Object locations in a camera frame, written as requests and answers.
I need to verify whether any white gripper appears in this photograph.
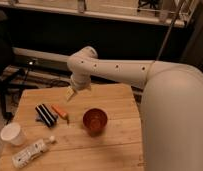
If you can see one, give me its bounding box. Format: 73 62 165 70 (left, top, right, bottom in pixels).
65 74 91 101

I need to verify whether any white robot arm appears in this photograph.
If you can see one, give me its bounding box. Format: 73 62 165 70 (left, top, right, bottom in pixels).
67 46 203 171

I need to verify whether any white paper cup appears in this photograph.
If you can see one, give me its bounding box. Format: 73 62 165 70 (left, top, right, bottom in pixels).
0 122 26 146

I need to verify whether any black striped sponge block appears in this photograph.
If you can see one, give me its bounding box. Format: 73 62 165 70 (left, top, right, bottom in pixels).
35 104 57 127

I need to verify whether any black office chair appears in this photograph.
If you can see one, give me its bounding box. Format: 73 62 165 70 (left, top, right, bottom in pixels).
0 10 24 121

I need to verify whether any clear plastic bottle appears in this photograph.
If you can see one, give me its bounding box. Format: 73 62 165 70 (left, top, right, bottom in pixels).
12 136 56 169

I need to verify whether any dark cabinet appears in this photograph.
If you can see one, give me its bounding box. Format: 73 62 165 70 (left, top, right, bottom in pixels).
180 0 203 68

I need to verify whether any metal pole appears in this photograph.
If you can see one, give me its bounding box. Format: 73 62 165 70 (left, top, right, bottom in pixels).
156 0 186 61

